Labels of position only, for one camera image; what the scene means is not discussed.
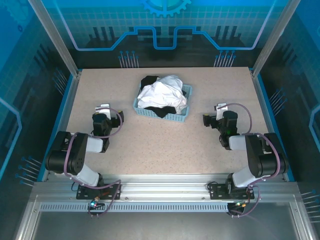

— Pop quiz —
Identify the light blue plastic basket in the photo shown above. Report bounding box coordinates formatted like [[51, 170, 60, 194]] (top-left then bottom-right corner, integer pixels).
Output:
[[132, 83, 194, 123]]

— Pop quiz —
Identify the white t-shirt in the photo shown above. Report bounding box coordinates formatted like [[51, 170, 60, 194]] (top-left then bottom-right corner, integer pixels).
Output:
[[136, 74, 188, 116]]

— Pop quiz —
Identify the black garment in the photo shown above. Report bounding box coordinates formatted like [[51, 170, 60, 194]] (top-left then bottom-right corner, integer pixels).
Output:
[[140, 74, 188, 120]]

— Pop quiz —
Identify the small connector with lights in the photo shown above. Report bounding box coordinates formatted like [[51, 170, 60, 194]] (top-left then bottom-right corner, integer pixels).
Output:
[[87, 199, 106, 211], [228, 201, 247, 212]]

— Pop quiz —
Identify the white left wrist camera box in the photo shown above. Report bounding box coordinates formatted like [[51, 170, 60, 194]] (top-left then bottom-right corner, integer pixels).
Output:
[[95, 103, 111, 118]]

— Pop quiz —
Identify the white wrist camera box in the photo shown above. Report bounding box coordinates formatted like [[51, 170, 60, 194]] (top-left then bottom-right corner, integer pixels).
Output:
[[95, 103, 111, 118], [213, 103, 229, 120]]

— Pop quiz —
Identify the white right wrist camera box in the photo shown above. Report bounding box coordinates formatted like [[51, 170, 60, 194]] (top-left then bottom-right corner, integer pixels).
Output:
[[213, 103, 229, 120]]

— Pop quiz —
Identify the aluminium table side rail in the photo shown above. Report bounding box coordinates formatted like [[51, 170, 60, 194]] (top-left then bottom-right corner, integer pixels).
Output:
[[41, 71, 82, 182], [251, 69, 288, 182]]

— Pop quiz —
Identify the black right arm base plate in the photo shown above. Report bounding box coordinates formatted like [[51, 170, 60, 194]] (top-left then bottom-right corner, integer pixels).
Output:
[[208, 182, 255, 200]]

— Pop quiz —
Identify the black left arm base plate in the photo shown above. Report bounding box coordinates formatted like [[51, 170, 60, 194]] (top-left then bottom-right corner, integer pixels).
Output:
[[76, 183, 122, 200]]

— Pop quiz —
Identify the aluminium mounting rail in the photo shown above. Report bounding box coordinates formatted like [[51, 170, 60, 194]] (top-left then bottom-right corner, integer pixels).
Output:
[[47, 174, 286, 201]]

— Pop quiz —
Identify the slotted grey cable duct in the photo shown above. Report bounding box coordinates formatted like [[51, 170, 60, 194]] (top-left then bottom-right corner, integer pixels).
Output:
[[39, 202, 230, 213]]

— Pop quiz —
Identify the aluminium frame post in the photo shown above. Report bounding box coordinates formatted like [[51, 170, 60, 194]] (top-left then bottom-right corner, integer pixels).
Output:
[[251, 0, 301, 78], [27, 0, 82, 78]]

